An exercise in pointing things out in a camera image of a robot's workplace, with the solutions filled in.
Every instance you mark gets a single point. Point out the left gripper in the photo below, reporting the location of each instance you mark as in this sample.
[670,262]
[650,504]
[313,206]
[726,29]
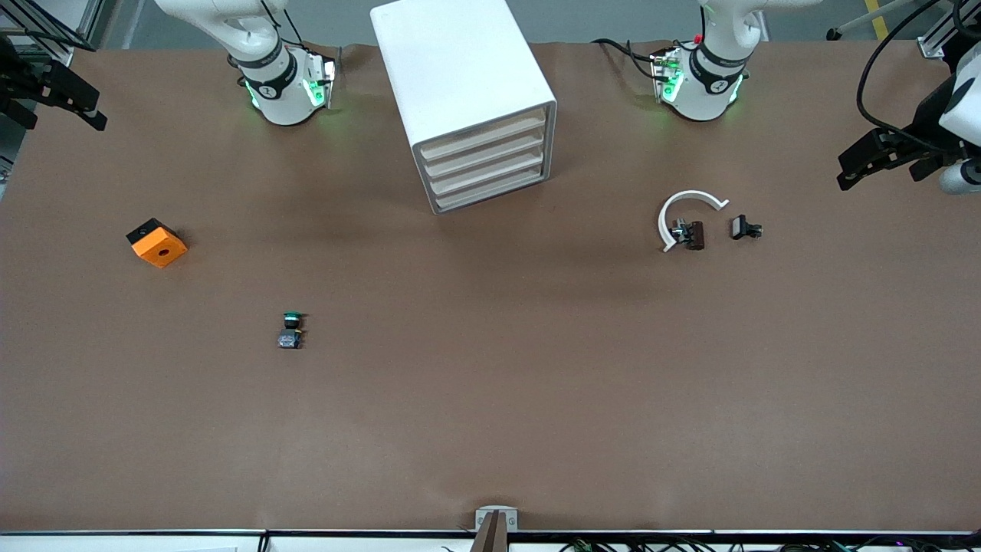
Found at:
[925,123]

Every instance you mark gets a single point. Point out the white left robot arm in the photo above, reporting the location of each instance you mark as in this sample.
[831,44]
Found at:
[709,88]

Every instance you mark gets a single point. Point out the white cabinet drawer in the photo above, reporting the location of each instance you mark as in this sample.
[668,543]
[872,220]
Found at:
[483,153]
[483,190]
[483,136]
[483,172]

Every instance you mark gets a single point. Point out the green push button switch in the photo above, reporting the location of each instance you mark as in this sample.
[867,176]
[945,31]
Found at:
[290,337]

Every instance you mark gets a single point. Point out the brown paper table cover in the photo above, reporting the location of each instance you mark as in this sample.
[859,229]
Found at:
[490,383]

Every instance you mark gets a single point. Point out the aluminium frame profile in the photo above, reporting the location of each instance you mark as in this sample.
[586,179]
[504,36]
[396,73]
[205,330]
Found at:
[61,44]
[936,42]

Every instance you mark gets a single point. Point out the dark brown small component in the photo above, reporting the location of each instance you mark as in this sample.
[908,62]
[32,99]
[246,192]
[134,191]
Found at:
[695,235]

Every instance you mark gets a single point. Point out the white table edge frame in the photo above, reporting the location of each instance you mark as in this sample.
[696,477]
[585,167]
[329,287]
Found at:
[115,543]

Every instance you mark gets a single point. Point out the grey metal bracket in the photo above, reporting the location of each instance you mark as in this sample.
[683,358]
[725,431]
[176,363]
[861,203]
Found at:
[497,509]

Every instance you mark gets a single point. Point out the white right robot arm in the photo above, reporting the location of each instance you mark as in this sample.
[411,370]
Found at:
[280,92]

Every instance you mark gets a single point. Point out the small black clip component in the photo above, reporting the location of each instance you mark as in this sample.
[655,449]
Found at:
[739,227]

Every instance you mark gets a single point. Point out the white drawer cabinet housing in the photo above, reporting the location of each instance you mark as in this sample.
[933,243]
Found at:
[460,69]

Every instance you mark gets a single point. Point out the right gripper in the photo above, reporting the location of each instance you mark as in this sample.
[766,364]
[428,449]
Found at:
[17,79]

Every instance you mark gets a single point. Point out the grey stand leg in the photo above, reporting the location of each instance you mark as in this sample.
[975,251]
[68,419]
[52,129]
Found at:
[851,29]

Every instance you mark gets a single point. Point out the orange and black square box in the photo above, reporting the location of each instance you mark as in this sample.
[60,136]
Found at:
[161,249]

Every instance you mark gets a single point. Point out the brown bar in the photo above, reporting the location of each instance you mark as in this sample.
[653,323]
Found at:
[490,537]

